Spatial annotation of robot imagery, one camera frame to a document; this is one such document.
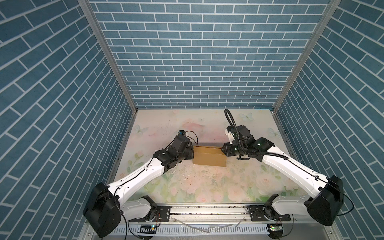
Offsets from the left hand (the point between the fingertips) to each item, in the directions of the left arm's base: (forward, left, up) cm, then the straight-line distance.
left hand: (193, 150), depth 82 cm
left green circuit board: (-34, +22, -17) cm, 44 cm away
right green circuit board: (-35, -41, -17) cm, 56 cm away
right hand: (-1, -15, +4) cm, 15 cm away
